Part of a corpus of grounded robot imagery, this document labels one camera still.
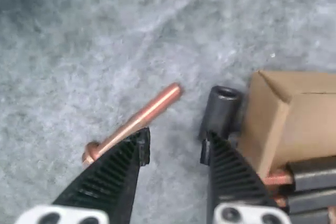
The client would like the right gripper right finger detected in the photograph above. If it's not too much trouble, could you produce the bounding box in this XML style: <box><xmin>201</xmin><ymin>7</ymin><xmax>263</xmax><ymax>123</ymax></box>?
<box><xmin>199</xmin><ymin>131</ymin><xmax>291</xmax><ymax>224</ymax></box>

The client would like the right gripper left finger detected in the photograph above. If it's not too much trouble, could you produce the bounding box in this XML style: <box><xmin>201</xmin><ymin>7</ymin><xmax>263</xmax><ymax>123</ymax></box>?
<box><xmin>14</xmin><ymin>126</ymin><xmax>151</xmax><ymax>224</ymax></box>

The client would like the cardboard box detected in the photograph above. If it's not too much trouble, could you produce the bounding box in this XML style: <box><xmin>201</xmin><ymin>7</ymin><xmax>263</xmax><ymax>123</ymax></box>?
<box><xmin>237</xmin><ymin>70</ymin><xmax>336</xmax><ymax>179</ymax></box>

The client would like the copper bolt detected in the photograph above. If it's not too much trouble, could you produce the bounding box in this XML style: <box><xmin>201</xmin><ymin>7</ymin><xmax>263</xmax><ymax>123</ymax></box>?
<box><xmin>81</xmin><ymin>82</ymin><xmax>182</xmax><ymax>169</ymax></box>
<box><xmin>262</xmin><ymin>169</ymin><xmax>294</xmax><ymax>210</ymax></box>

